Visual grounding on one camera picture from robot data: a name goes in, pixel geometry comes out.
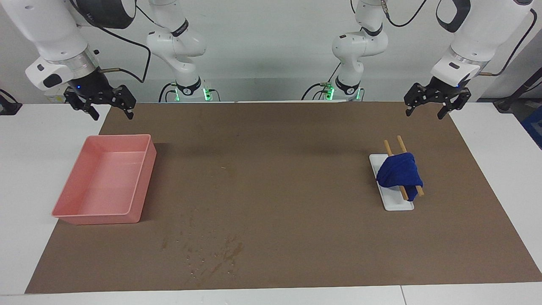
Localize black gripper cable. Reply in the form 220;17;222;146
70;0;152;84
480;8;538;78

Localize black clamp device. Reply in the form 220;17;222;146
0;88;22;116

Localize wooden rack rod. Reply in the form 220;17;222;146
384;140;409;201
396;135;425;197

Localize blue towel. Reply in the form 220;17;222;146
376;152;424;202

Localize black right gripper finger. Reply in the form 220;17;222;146
108;85;137;120
64;88;100;121

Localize black stand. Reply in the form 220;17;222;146
493;68;542;113

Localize pink plastic bin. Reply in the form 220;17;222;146
52;134;157;225

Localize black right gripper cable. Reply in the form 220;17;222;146
70;0;152;84

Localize white towel rack base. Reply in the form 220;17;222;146
369;153;415;211

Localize blue crate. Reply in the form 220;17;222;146
521;106;542;150

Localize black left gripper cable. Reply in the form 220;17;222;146
480;8;538;78

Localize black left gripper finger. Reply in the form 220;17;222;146
404;83;432;117
437;88;472;120

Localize brown table mat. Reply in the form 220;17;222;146
25;101;542;294

